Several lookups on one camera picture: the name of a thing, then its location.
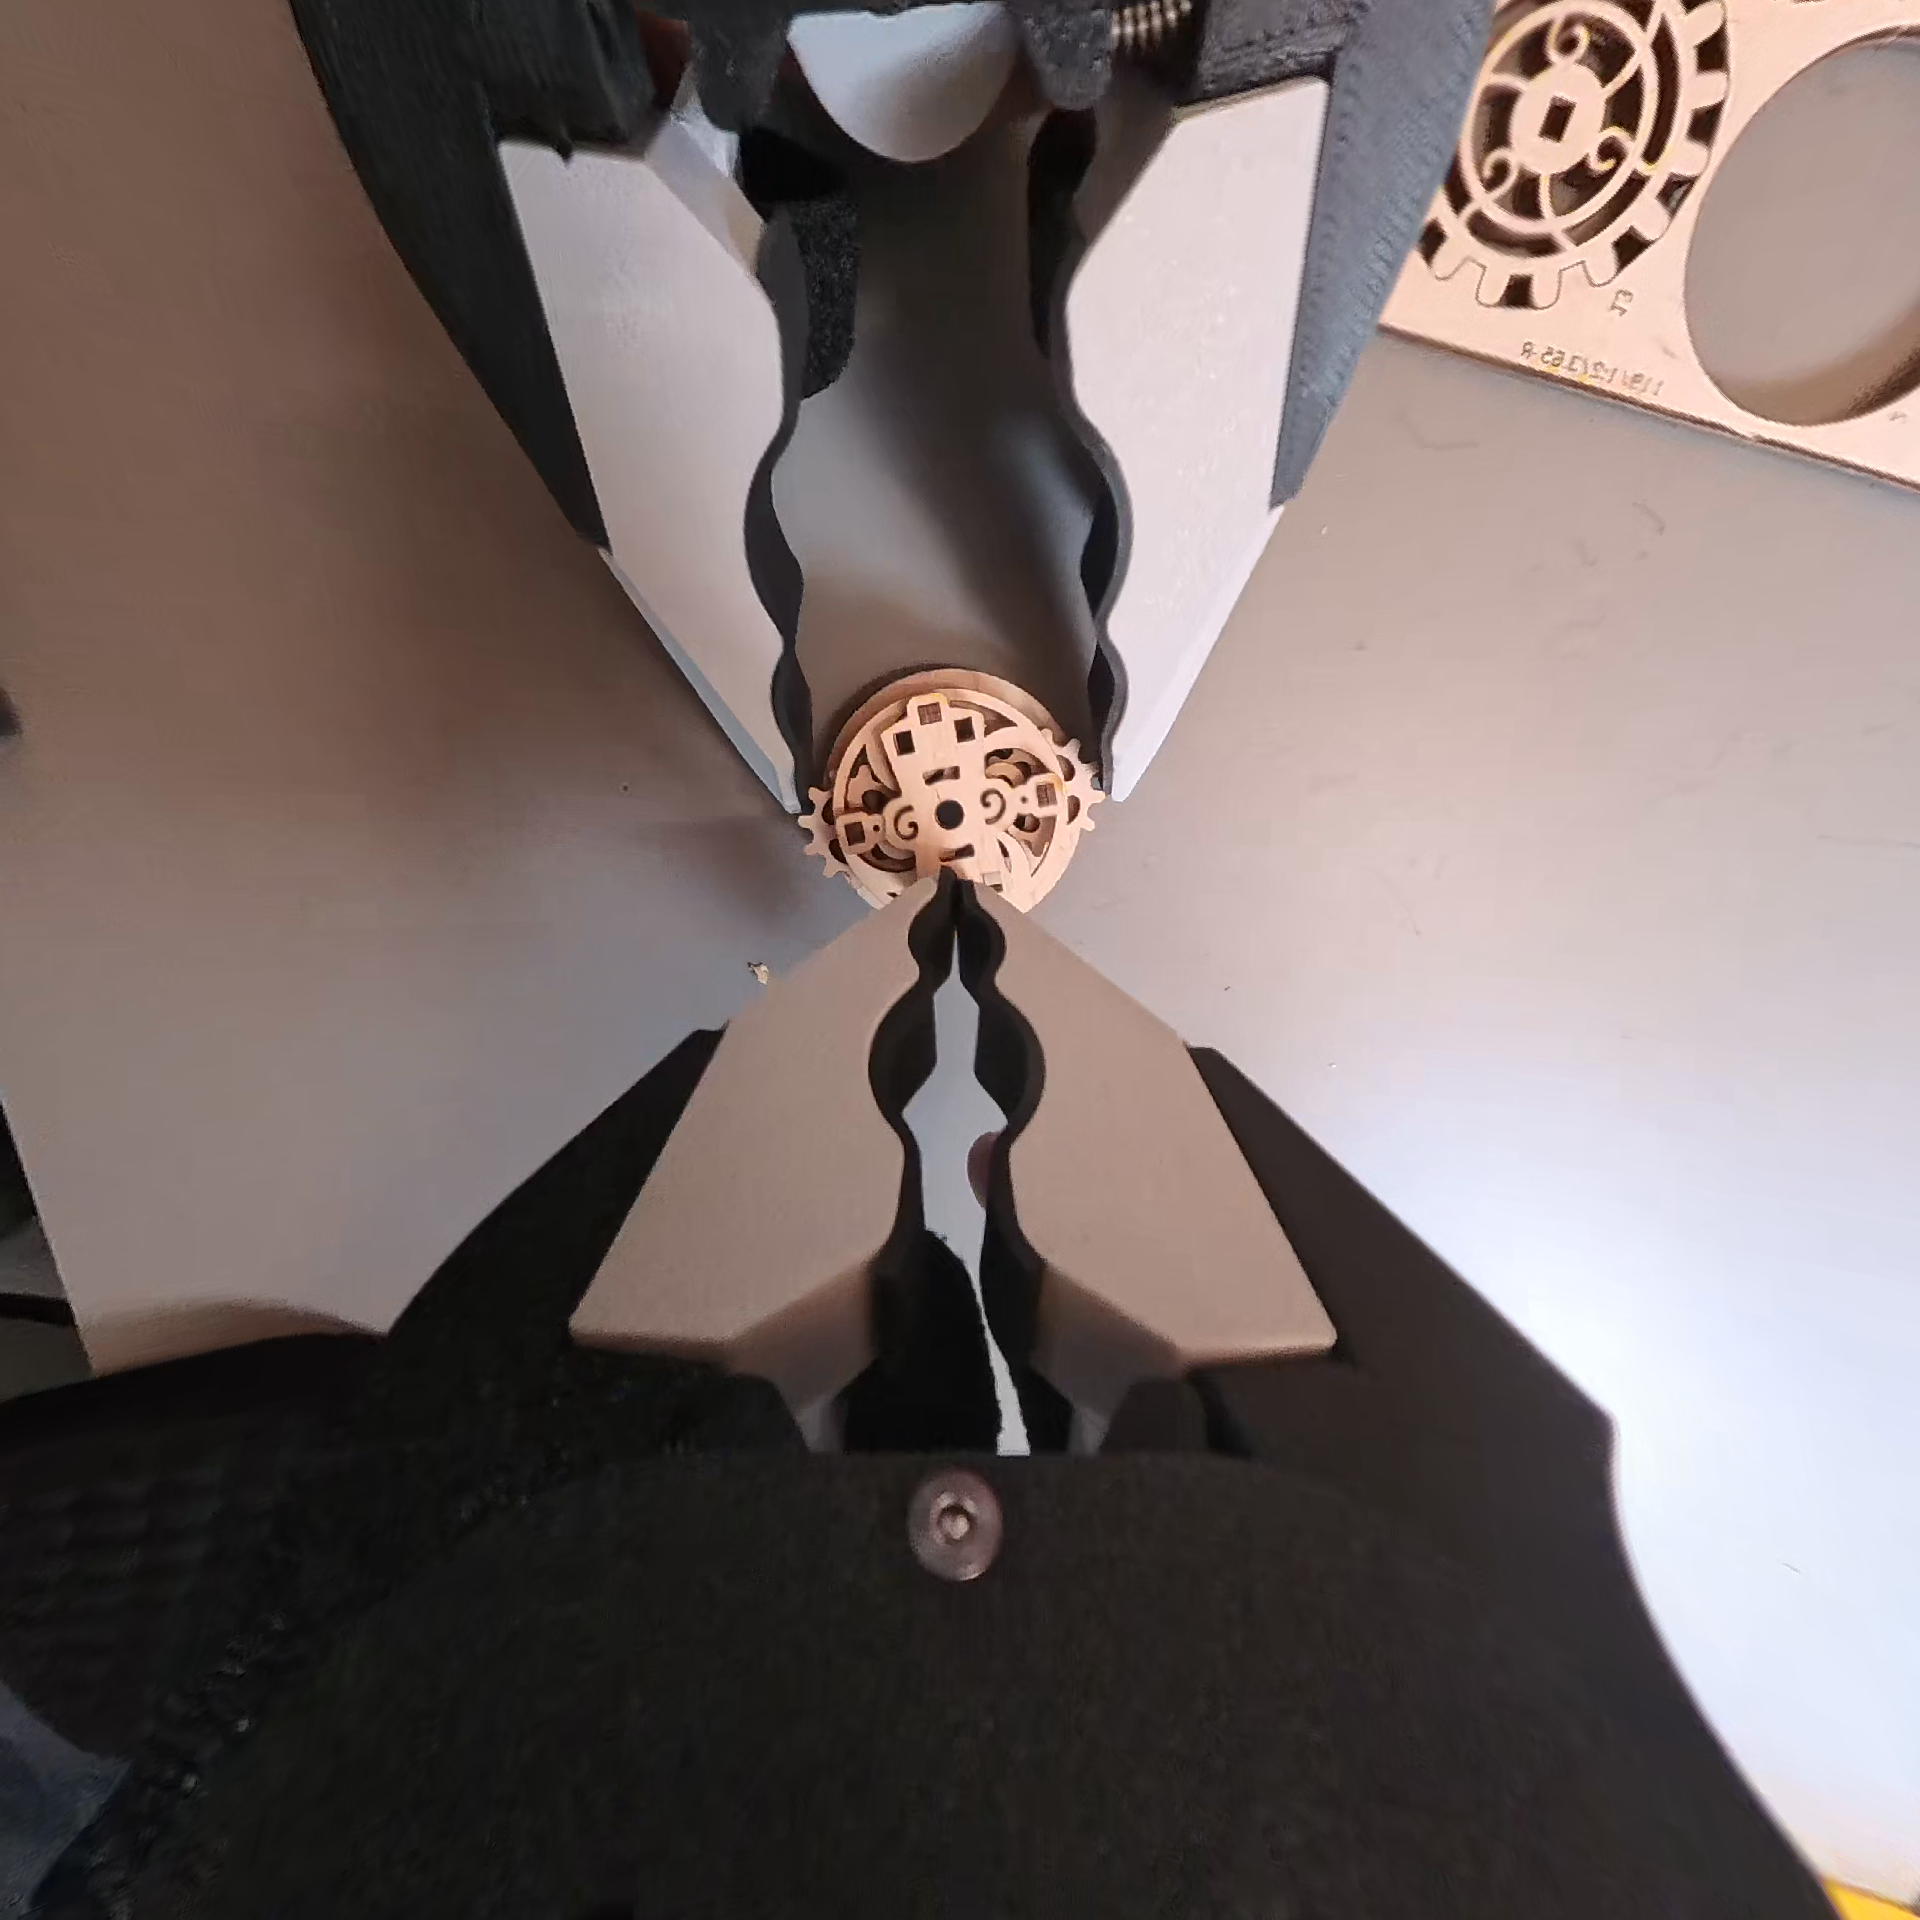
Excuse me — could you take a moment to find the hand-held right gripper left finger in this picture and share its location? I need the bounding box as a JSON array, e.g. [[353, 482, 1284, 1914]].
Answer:
[[570, 878, 962, 1420]]

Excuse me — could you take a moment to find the wooden sheet with round holes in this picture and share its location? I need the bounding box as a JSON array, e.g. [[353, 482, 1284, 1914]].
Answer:
[[1380, 0, 1920, 490]]

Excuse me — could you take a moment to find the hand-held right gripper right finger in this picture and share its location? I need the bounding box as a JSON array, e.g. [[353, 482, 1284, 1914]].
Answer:
[[957, 883, 1340, 1433]]

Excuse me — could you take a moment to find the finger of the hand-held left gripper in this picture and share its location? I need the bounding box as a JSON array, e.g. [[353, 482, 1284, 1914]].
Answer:
[[1032, 79, 1336, 800], [498, 108, 826, 819]]

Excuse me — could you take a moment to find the ornate wooden cross piece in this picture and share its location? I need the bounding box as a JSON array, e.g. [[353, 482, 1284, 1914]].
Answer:
[[837, 694, 1069, 890]]

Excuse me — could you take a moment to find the round wooden gear assembly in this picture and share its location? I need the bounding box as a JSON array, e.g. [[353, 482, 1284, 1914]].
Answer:
[[803, 668, 1113, 911]]

